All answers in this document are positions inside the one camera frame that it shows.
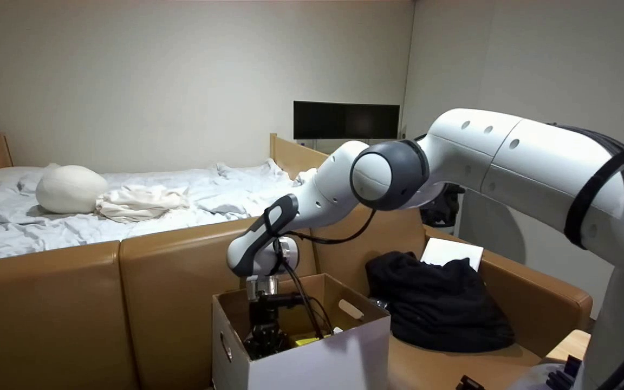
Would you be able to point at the black computer monitor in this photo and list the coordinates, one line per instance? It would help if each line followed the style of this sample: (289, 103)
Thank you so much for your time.
(346, 120)

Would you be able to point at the wooden bed frame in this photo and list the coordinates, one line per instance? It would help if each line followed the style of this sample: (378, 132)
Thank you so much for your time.
(287, 155)

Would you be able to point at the white cardboard box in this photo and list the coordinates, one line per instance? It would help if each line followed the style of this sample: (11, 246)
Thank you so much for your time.
(326, 369)

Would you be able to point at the yellow book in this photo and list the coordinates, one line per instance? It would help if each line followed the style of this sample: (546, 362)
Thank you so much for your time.
(306, 340)

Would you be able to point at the cream crumpled cloth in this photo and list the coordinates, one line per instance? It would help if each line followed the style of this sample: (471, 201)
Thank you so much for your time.
(140, 204)

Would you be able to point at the flat white pillow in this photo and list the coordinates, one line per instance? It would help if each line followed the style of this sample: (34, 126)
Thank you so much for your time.
(4, 175)

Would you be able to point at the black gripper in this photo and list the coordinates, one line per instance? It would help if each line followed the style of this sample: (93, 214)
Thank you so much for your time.
(267, 327)

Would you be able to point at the white paper sheet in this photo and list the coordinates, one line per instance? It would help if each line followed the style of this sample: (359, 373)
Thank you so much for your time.
(454, 252)

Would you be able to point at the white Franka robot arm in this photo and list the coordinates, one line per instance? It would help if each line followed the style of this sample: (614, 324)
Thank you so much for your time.
(536, 158)

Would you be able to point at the tan leather sofa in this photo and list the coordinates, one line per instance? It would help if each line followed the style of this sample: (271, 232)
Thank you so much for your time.
(52, 316)

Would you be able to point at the black cloth pile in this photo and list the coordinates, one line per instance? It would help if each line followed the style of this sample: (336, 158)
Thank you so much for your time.
(438, 304)

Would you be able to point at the round white pillow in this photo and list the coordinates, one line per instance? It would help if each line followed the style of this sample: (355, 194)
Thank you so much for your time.
(69, 189)

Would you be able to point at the grey rounded chair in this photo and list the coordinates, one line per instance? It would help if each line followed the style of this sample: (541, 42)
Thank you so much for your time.
(497, 230)

